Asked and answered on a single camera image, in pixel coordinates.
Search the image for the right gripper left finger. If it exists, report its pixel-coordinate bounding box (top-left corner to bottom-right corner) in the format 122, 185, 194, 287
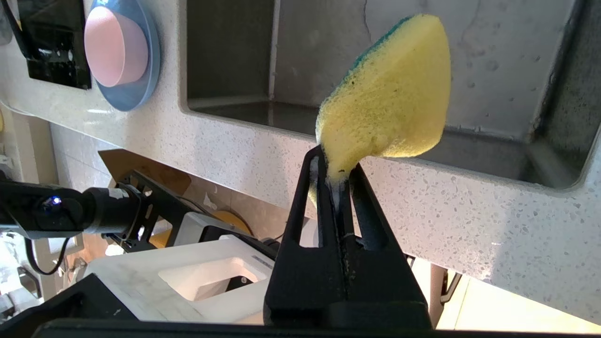
263, 145, 348, 329

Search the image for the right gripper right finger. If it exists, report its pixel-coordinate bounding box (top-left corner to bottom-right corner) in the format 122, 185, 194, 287
340, 162, 432, 329

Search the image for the yellow sponge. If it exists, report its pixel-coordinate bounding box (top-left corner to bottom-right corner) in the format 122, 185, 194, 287
308, 13, 452, 207

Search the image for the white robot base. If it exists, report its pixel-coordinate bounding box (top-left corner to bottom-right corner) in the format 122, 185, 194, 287
85, 211, 282, 324

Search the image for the stainless steel sink basin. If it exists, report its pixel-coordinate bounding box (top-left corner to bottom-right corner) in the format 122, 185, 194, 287
180, 0, 601, 191

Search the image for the black robot body panel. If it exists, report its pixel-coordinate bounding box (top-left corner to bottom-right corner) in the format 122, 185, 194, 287
0, 275, 137, 324

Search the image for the blue-grey plate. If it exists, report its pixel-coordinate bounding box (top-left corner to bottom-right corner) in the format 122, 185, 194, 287
85, 0, 161, 112

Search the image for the pink bowl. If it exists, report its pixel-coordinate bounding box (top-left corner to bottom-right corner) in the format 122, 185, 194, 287
84, 6, 149, 88

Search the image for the black induction cooktop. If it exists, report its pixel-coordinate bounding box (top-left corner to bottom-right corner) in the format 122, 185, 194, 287
16, 0, 92, 91

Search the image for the black metal base frame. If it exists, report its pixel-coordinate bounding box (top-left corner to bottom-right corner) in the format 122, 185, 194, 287
108, 169, 282, 263

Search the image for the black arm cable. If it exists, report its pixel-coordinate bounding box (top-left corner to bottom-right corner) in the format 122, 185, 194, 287
26, 237, 71, 276

